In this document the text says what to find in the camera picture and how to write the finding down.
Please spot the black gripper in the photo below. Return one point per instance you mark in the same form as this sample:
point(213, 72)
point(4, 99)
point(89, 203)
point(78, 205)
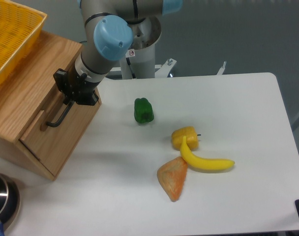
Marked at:
point(76, 87)

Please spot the black metal drawer handle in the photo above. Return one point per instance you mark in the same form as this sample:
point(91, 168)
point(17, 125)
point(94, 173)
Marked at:
point(62, 116)

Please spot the wooden top drawer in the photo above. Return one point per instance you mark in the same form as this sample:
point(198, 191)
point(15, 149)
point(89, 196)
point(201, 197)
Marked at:
point(52, 146)

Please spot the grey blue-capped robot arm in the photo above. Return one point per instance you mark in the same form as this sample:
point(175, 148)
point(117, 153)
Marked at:
point(109, 37)

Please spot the wooden drawer cabinet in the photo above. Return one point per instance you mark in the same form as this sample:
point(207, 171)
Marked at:
point(25, 92)

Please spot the green toy bell pepper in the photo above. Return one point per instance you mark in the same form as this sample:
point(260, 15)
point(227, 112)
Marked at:
point(143, 112)

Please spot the yellow plastic basket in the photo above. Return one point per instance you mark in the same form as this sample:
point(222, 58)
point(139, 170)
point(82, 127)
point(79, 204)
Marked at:
point(20, 27)

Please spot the yellow toy bell pepper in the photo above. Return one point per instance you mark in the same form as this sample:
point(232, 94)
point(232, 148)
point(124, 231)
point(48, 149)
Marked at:
point(191, 138)

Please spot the orange toy bread slice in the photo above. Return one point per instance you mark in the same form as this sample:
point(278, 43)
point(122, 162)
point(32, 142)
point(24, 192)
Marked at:
point(172, 176)

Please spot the steel pot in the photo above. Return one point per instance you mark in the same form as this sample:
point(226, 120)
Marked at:
point(9, 201)

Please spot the yellow toy banana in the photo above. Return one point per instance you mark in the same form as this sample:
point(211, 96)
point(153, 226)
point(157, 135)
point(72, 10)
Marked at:
point(207, 164)

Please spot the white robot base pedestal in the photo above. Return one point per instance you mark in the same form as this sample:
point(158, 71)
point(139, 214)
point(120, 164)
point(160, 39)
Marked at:
point(139, 62)

